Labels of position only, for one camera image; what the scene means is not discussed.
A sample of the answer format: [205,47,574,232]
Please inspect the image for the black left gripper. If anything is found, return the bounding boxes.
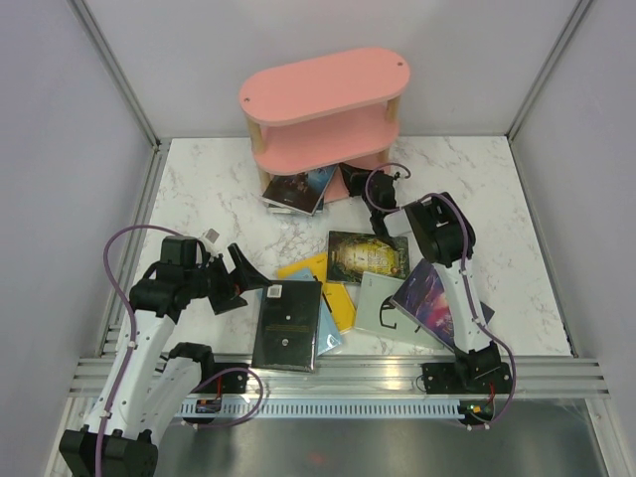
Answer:
[184,243,271,315]

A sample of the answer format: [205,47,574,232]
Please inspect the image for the dark Wuthering Heights book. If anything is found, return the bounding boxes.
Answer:
[261,165,336,216]

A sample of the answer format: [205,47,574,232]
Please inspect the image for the black hardcover book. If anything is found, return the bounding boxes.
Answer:
[250,279,324,374]

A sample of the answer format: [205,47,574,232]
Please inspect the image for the light blue booklet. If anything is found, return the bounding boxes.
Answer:
[255,267,344,359]

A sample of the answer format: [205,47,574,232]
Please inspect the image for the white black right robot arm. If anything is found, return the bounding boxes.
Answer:
[339,163,502,392]

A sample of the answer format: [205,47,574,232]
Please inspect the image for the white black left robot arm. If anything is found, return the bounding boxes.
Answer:
[59,236,271,476]

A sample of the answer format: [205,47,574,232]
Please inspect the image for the pink three-tier shelf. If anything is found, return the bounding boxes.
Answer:
[238,47,410,187]

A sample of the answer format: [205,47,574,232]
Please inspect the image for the green yellow Alice book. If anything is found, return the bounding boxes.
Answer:
[326,231,410,284]

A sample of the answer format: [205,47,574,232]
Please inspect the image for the blue ocean book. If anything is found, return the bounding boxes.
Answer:
[266,200,324,217]

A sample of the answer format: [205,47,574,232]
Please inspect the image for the yellow booklet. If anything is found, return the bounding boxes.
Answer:
[277,252,356,332]

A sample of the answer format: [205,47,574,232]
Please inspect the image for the pale grey booklet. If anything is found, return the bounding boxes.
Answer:
[355,271,443,350]

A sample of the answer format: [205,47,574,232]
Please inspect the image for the purple Robinson Crusoe book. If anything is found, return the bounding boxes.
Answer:
[391,259,492,353]

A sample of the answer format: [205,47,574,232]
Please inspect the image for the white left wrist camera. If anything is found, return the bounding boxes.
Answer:
[200,229,219,255]

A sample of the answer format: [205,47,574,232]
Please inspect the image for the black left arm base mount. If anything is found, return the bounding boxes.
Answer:
[192,363,248,396]

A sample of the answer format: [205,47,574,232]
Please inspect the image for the white slotted cable duct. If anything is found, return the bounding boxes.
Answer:
[176,397,492,419]

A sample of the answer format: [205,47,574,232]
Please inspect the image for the aluminium front rail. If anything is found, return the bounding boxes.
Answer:
[69,355,611,397]

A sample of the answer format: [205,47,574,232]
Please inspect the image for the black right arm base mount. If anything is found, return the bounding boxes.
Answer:
[421,362,513,395]

